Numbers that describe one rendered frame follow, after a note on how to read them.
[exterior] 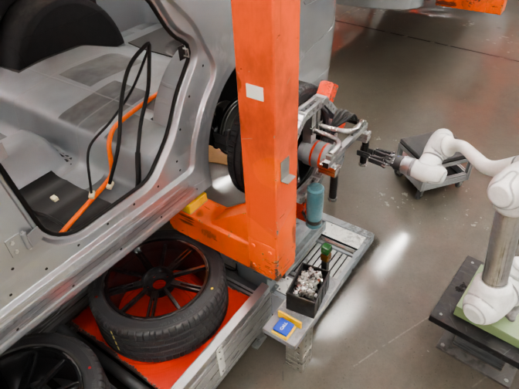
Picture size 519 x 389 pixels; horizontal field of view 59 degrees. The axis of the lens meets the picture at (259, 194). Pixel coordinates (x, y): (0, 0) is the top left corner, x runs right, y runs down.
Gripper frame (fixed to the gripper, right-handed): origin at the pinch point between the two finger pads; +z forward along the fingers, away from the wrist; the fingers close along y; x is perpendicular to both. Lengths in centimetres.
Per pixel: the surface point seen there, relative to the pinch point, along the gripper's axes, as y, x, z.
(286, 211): -68, 8, 5
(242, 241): -75, -15, 25
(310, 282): -71, -26, -10
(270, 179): -76, 29, 7
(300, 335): -90, -38, -16
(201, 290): -98, -33, 32
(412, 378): -54, -83, -61
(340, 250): -1, -76, 7
